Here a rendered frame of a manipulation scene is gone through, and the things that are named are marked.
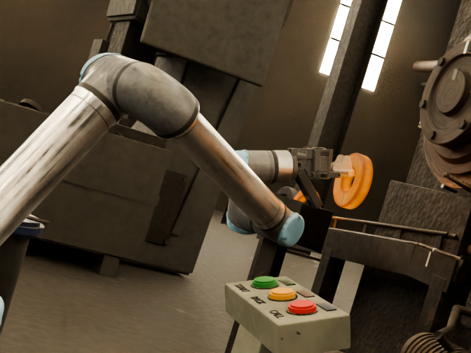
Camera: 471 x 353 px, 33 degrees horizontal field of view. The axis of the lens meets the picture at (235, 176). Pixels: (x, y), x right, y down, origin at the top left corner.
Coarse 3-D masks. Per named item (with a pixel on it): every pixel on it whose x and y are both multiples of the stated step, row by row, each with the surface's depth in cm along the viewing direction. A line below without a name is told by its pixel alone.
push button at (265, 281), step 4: (264, 276) 129; (252, 280) 128; (256, 280) 127; (260, 280) 127; (264, 280) 127; (268, 280) 127; (272, 280) 126; (276, 280) 127; (252, 284) 127; (256, 284) 126; (260, 284) 126; (264, 284) 126; (268, 284) 126; (272, 284) 126; (276, 284) 127
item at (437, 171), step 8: (464, 40) 222; (424, 136) 227; (424, 144) 226; (432, 160) 220; (432, 168) 219; (440, 176) 214; (456, 176) 208; (464, 176) 205; (448, 184) 210; (456, 184) 207
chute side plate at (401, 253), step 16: (336, 240) 256; (352, 240) 247; (368, 240) 238; (384, 240) 230; (336, 256) 253; (352, 256) 244; (368, 256) 236; (384, 256) 228; (400, 256) 220; (416, 256) 213; (432, 256) 207; (400, 272) 218; (416, 272) 211; (432, 272) 205; (448, 272) 199; (448, 288) 197
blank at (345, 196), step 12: (360, 156) 218; (360, 168) 216; (372, 168) 216; (336, 180) 226; (348, 180) 224; (360, 180) 214; (336, 192) 224; (348, 192) 218; (360, 192) 214; (336, 204) 222; (348, 204) 217
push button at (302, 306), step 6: (294, 300) 115; (300, 300) 115; (306, 300) 115; (288, 306) 113; (294, 306) 112; (300, 306) 112; (306, 306) 112; (312, 306) 112; (294, 312) 112; (300, 312) 112; (306, 312) 112
